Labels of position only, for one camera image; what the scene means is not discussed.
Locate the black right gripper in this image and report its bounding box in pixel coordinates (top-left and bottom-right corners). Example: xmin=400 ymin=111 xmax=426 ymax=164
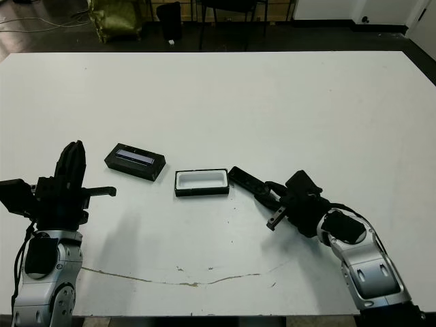
xmin=253 ymin=181 xmax=334 ymax=239

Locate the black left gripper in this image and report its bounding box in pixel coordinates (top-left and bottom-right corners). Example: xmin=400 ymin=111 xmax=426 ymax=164
xmin=32 ymin=140 xmax=117 ymax=230

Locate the slim black camera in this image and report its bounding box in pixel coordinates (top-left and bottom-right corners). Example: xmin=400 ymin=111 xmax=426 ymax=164
xmin=227 ymin=166 xmax=270 ymax=200

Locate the black box lid with tape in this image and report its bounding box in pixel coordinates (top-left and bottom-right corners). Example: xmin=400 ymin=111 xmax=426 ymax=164
xmin=104 ymin=142 xmax=167 ymax=183

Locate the black box base white insert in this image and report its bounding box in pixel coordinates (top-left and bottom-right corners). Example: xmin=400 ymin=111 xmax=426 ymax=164
xmin=174 ymin=168 xmax=231 ymax=198

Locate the green plastic sack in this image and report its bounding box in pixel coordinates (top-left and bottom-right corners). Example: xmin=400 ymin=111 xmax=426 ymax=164
xmin=84 ymin=0 xmax=144 ymax=44

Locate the tall black bin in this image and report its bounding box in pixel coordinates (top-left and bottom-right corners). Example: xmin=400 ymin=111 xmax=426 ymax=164
xmin=156 ymin=1 xmax=183 ymax=42

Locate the black office chair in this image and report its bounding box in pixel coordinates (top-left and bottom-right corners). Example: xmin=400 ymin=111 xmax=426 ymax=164
xmin=197 ymin=0 xmax=270 ymax=52

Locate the white door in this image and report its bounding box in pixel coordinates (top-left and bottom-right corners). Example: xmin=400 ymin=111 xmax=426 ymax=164
xmin=405 ymin=0 xmax=436 ymax=48

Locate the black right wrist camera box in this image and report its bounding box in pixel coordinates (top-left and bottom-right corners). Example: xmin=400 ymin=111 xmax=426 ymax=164
xmin=285 ymin=170 xmax=324 ymax=198

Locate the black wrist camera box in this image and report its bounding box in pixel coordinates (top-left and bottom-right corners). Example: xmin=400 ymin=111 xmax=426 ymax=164
xmin=285 ymin=170 xmax=324 ymax=198
xmin=0 ymin=178 xmax=39 ymax=218

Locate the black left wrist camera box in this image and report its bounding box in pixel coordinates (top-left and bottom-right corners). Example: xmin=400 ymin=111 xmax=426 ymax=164
xmin=0 ymin=178 xmax=39 ymax=218

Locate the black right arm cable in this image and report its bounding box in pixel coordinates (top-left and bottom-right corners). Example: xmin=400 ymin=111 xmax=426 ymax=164
xmin=330 ymin=202 xmax=389 ymax=260

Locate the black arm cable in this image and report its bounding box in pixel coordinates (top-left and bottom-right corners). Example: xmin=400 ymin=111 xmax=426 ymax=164
xmin=330 ymin=202 xmax=389 ymax=260
xmin=10 ymin=221 xmax=35 ymax=307

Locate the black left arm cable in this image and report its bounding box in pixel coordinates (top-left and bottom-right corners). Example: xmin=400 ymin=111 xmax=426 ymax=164
xmin=10 ymin=221 xmax=35 ymax=307

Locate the thin white floor cable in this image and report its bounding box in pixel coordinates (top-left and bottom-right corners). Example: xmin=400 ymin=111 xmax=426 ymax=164
xmin=0 ymin=15 xmax=93 ymax=33

